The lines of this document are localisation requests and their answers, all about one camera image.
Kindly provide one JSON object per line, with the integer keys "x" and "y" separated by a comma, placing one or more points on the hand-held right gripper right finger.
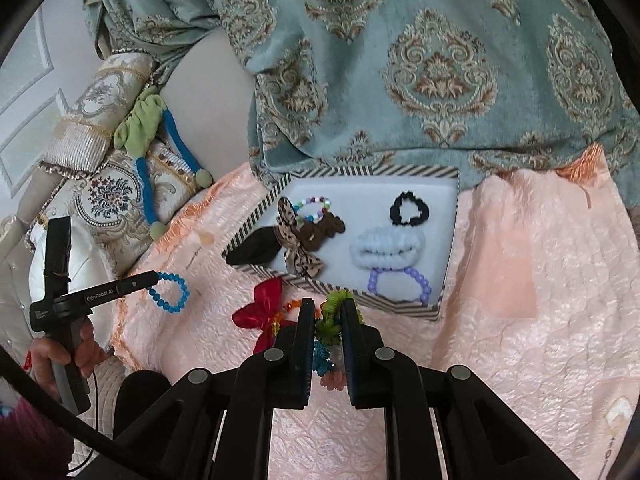
{"x": 350, "y": 325}

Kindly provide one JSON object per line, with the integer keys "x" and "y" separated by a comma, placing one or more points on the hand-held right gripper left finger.
{"x": 305, "y": 320}

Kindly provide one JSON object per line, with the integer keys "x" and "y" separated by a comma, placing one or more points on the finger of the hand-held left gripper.
{"x": 142, "y": 281}

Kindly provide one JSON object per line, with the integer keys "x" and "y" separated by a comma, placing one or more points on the leopard print hair bow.
{"x": 300, "y": 260}

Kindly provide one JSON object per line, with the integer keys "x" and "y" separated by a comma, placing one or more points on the light blue scrunchie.
{"x": 385, "y": 247}

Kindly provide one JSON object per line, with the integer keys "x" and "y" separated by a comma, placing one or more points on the black oval hair clip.
{"x": 250, "y": 250}

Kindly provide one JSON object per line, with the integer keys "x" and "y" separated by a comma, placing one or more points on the brown scrunchie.
{"x": 325, "y": 230}

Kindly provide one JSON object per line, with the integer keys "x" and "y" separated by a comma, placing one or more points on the striped shallow cardboard box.
{"x": 345, "y": 200}

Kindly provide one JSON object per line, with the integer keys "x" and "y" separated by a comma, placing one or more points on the black scrunchie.
{"x": 422, "y": 210}

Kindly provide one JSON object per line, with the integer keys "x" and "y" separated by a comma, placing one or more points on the person's left forearm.
{"x": 30, "y": 440}

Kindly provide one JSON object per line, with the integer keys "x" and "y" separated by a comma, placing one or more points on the person's left hand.
{"x": 92, "y": 347}

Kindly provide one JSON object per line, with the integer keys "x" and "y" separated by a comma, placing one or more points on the red hair bow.
{"x": 260, "y": 310}

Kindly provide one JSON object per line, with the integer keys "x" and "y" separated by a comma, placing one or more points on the white pillow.
{"x": 85, "y": 260}

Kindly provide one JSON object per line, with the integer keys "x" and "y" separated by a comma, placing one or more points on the small gold earring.
{"x": 202, "y": 237}

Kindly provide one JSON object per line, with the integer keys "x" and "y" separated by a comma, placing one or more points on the floral embroidered cushion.
{"x": 105, "y": 195}

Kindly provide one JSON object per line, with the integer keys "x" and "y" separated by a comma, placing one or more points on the green and blue plush toy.
{"x": 140, "y": 130}

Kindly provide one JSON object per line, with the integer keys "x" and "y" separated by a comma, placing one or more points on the pink quilted bedspread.
{"x": 525, "y": 335}

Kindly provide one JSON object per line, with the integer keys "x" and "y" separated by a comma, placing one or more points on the gold patterned bolster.
{"x": 95, "y": 110}

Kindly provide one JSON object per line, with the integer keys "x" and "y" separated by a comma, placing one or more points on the cream pillow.
{"x": 210, "y": 110}

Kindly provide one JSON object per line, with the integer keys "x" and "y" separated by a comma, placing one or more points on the white panelled door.
{"x": 30, "y": 110}

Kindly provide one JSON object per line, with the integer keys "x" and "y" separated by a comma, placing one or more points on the white shell earring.
{"x": 617, "y": 410}

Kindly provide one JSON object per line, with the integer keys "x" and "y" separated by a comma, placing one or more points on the teal patterned blanket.
{"x": 425, "y": 35}

